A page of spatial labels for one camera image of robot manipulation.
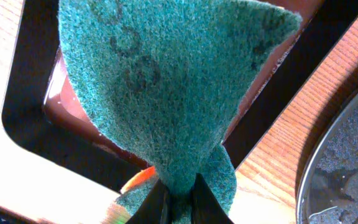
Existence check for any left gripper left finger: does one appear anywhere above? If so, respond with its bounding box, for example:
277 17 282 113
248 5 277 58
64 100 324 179
126 180 170 224

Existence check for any round black tray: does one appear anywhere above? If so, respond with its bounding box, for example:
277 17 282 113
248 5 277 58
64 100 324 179
296 90 358 223

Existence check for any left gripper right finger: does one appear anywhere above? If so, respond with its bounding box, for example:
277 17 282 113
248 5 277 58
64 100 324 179
191 173 233 224

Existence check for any green yellow scrub sponge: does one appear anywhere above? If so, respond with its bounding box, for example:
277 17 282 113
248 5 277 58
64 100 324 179
58 0 302 223

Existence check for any dark red square tray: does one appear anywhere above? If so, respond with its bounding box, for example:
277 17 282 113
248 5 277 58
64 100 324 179
2 0 358 191

